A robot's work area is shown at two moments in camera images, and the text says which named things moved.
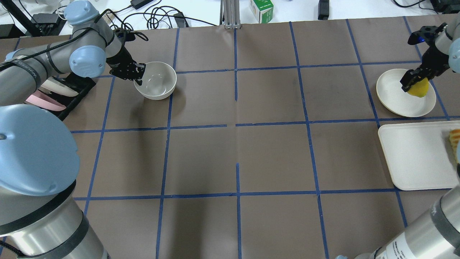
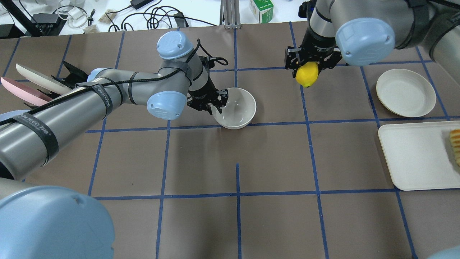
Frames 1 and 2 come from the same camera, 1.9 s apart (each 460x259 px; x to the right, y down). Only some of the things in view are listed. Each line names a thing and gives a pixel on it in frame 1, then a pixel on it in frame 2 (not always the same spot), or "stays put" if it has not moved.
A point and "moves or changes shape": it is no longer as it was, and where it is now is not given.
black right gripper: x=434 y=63 to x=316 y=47
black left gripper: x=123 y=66 to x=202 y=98
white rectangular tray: x=420 y=155 stays put
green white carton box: x=263 y=10 stays put
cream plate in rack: x=58 y=88 stays put
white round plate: x=391 y=96 stays put
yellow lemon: x=419 y=89 to x=307 y=74
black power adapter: x=137 y=4 stays put
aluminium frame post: x=229 y=16 stays put
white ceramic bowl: x=159 y=80 moves or changes shape
